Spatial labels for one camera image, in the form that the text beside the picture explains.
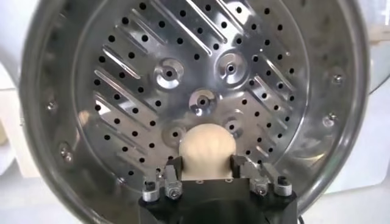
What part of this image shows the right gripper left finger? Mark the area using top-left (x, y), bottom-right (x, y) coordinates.
top-left (141, 156), bottom-right (184, 203)

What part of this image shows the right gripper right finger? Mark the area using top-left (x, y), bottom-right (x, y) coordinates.
top-left (230, 154), bottom-right (294, 198)

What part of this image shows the stainless steel steamer basket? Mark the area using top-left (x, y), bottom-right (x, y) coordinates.
top-left (18, 0), bottom-right (371, 224)

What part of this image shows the cream steamed baozi bun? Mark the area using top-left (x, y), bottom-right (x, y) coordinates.
top-left (179, 123), bottom-right (237, 180)

